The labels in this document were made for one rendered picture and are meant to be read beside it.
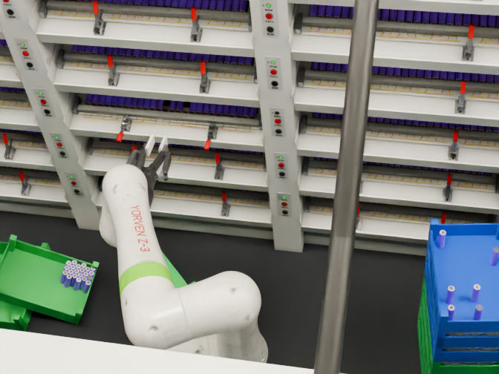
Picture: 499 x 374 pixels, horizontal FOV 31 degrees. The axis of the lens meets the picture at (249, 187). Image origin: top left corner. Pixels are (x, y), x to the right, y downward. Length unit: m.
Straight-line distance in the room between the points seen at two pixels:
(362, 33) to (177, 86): 1.68
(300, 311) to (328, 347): 2.08
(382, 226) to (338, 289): 2.06
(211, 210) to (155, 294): 1.17
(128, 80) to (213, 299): 0.96
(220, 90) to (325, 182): 0.48
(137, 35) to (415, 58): 0.73
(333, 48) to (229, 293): 0.80
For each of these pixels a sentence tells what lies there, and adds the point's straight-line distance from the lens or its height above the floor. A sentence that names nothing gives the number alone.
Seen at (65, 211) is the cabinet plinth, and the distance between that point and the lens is 3.28.
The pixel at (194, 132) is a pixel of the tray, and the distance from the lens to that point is 2.73.
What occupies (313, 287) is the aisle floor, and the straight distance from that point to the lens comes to 3.01.
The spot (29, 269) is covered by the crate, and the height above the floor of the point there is 0.08.
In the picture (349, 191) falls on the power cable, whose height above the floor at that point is 1.84.
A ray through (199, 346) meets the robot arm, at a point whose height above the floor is 0.59.
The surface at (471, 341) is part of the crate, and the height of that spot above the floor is 0.43.
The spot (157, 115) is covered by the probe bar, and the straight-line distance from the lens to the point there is 2.75.
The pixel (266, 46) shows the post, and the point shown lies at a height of 0.94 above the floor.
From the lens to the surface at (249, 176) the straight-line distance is 2.84.
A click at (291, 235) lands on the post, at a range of 3.01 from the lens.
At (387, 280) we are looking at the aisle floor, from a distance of 3.03.
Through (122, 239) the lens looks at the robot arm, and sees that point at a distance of 2.04.
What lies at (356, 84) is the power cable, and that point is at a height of 1.89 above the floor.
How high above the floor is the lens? 2.56
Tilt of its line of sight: 52 degrees down
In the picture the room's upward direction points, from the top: 7 degrees counter-clockwise
